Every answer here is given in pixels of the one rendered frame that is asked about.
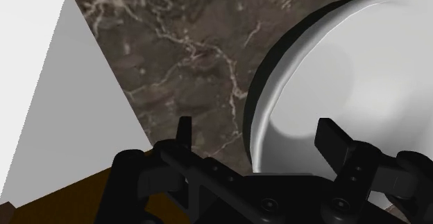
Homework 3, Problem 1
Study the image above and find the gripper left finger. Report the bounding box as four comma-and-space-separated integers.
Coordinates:
94, 116, 263, 224

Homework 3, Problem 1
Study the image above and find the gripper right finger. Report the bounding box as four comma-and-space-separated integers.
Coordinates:
314, 117, 433, 224

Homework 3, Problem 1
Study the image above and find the white bowl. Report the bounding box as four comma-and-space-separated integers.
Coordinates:
242, 0, 433, 214

